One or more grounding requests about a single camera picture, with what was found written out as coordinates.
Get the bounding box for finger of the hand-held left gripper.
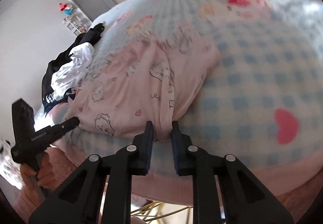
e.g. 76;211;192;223
52;116;79;137

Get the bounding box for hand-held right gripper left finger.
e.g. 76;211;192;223
29;121;154;224

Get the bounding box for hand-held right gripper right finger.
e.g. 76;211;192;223
172;121;294;224

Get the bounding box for pink cartoon print pants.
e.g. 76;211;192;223
68;28;221;142

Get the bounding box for person's left forearm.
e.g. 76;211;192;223
11;148;77;214

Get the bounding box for person's left hand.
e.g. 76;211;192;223
21;156;57;190

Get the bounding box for navy striped garment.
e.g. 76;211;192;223
42;89;76;113

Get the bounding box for floral printed cloth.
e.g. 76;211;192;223
0;138;24;189

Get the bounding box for white garment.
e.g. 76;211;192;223
50;42;96;97

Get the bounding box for black garment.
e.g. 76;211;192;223
42;23;105;103

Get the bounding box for white shelf rack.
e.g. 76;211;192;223
63;14;92;36

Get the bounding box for checkered cartoon print blanket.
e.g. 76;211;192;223
33;0;323;204

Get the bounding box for person's pink fuzzy robe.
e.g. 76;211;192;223
276;181;311;210

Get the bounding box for gold wire basket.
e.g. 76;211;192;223
131;201;192;224

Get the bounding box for red and blue wall plush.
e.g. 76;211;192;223
59;3;76;15

